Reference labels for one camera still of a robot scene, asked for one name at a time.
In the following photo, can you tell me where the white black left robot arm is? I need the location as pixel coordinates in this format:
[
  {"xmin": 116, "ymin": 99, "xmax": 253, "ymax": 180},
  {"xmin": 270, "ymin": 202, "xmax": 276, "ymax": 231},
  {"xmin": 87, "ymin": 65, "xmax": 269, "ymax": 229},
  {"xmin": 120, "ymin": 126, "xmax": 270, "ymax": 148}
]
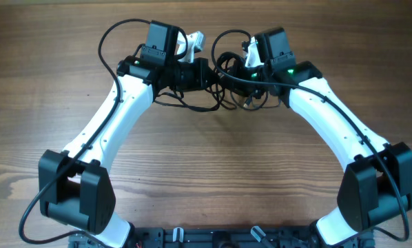
[{"xmin": 36, "ymin": 21, "xmax": 218, "ymax": 247}]

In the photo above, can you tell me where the black left camera cable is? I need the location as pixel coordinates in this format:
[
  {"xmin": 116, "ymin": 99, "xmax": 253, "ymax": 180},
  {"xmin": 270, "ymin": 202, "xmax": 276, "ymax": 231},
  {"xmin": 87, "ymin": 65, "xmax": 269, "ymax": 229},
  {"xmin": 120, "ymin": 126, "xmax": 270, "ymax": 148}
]
[{"xmin": 18, "ymin": 18, "xmax": 189, "ymax": 245}]

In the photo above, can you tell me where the thin black USB cable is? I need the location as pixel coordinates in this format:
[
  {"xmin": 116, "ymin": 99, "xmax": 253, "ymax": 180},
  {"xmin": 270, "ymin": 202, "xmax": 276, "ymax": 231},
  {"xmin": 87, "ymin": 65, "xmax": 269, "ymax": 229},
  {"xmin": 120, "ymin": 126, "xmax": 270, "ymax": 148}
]
[{"xmin": 153, "ymin": 87, "xmax": 282, "ymax": 113}]

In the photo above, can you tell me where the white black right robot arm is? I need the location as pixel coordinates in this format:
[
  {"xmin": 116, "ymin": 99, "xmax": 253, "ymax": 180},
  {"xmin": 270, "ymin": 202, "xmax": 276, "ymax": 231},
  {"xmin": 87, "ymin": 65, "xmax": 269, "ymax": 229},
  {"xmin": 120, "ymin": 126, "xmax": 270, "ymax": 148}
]
[{"xmin": 215, "ymin": 28, "xmax": 412, "ymax": 247}]

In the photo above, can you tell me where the black camera cable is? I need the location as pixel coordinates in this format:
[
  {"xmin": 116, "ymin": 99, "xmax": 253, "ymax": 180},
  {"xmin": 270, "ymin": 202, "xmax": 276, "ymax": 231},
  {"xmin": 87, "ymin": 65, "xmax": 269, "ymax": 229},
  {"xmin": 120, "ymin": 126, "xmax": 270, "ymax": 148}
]
[
  {"xmin": 18, "ymin": 18, "xmax": 189, "ymax": 245},
  {"xmin": 211, "ymin": 29, "xmax": 410, "ymax": 242}
]

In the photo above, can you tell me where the thick black HDMI cable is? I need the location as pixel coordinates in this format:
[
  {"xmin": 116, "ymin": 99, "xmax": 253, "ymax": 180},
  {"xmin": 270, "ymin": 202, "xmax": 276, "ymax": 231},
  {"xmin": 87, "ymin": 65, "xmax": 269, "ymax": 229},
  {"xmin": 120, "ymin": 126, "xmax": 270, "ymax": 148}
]
[{"xmin": 205, "ymin": 51, "xmax": 248, "ymax": 111}]

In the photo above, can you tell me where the black right camera cable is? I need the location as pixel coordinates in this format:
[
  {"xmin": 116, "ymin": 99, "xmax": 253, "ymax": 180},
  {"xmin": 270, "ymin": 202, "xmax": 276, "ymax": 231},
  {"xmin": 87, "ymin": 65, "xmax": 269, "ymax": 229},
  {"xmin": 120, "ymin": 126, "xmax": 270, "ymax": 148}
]
[{"xmin": 211, "ymin": 29, "xmax": 410, "ymax": 242}]

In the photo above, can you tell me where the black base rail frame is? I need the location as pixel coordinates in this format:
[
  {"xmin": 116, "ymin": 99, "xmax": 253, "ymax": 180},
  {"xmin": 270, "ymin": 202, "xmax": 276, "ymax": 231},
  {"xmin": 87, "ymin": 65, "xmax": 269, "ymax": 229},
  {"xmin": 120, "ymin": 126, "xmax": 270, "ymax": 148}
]
[{"xmin": 68, "ymin": 225, "xmax": 375, "ymax": 248}]

